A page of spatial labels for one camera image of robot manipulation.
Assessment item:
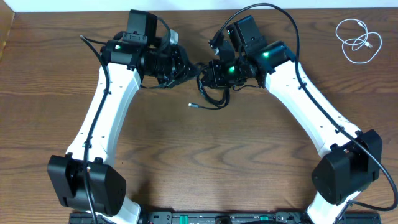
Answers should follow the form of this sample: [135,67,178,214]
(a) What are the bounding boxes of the white cable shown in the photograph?
[335,18,383,65]

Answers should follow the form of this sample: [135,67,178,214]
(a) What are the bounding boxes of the black USB cable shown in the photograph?
[188,63,231,110]

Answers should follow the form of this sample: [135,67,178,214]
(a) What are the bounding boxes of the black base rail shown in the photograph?
[68,211,382,224]

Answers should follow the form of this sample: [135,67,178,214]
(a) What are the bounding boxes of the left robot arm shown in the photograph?
[47,10,200,223]

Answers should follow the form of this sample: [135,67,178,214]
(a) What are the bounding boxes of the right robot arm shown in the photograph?
[197,41,382,223]

